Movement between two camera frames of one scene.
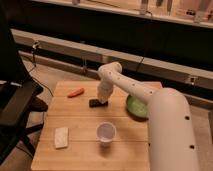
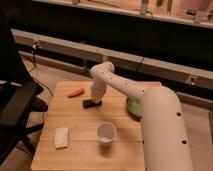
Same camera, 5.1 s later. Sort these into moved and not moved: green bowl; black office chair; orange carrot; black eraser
Moved: black eraser
Not moved: black office chair; green bowl; orange carrot
